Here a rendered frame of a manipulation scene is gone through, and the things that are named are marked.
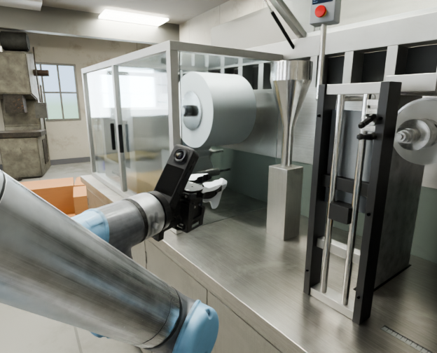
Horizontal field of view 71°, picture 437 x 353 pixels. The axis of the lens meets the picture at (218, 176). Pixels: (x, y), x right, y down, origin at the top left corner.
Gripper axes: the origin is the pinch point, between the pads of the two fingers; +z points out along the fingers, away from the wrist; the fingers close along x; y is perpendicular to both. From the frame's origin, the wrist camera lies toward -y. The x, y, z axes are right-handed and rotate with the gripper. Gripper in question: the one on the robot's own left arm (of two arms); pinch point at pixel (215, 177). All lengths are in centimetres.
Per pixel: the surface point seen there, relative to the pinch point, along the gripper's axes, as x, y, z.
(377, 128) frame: 28.2, -15.3, 13.0
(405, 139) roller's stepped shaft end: 33.3, -14.1, 14.1
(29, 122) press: -583, 105, 256
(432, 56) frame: 33, -35, 68
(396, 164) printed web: 32.9, -5.5, 32.3
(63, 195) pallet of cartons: -269, 122, 128
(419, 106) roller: 34.0, -20.2, 25.6
